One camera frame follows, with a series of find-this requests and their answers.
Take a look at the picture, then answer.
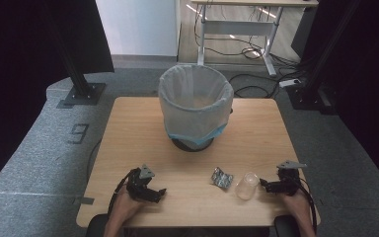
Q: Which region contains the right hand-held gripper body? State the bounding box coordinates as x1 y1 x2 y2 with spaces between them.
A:
273 160 308 197

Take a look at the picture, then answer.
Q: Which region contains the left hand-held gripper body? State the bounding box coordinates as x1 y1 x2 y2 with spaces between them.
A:
125 163 161 200

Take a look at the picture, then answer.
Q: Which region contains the clear plastic cup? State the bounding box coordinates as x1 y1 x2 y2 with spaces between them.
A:
234 171 261 201

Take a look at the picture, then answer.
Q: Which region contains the silver foil wrapper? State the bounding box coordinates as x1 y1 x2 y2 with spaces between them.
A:
210 166 235 190

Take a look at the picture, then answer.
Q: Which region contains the trash bin with plastic liner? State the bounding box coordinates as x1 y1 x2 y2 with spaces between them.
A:
158 63 235 146

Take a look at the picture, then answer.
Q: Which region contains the person's right hand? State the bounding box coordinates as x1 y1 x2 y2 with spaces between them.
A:
283 189 313 215

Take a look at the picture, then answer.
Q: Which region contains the person's left hand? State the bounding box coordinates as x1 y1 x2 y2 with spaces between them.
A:
112 188 146 217

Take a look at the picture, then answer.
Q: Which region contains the black chair armrest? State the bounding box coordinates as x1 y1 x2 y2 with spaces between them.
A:
85 213 111 237
273 214 302 237

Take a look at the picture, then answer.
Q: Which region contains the black metal stand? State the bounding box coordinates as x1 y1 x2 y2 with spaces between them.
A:
43 0 107 107
285 0 363 116

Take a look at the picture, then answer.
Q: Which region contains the white power strip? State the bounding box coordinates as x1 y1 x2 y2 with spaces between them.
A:
278 78 302 89

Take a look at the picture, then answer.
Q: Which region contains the dark curtain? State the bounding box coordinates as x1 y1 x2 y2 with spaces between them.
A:
0 0 115 198
290 0 379 196

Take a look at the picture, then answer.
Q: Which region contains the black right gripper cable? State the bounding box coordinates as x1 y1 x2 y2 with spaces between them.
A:
295 179 319 234

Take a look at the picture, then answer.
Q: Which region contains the thin black floor cable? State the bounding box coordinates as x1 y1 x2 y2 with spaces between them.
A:
86 139 103 181

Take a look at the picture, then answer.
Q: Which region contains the black cable under desk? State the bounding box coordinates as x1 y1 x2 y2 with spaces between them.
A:
192 4 268 61

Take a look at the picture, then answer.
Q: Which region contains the white metal table frame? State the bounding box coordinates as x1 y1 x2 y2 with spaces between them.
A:
189 0 320 77

